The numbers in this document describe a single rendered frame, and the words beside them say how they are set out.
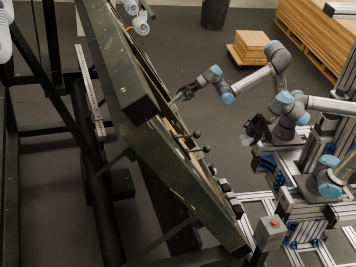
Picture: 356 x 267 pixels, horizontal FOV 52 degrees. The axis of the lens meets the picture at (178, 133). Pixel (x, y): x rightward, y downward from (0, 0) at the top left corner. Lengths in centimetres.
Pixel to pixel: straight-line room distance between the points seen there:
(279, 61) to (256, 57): 319
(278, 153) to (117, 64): 158
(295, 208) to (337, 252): 98
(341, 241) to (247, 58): 301
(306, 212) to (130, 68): 150
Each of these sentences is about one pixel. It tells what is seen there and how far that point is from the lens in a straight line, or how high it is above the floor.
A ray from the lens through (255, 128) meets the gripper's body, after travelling 182.
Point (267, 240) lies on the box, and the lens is 218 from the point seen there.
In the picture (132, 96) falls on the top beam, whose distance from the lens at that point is 117.
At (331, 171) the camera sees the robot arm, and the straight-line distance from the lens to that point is 208.
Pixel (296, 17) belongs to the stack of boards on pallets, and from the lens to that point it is 673.
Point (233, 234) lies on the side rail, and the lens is 196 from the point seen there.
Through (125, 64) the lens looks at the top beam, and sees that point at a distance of 131.
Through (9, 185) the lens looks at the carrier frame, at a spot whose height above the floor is 18.
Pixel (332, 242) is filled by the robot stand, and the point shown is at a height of 21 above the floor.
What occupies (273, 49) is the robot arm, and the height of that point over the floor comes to 163.
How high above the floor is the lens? 257
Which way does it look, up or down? 39 degrees down
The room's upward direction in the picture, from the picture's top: 8 degrees clockwise
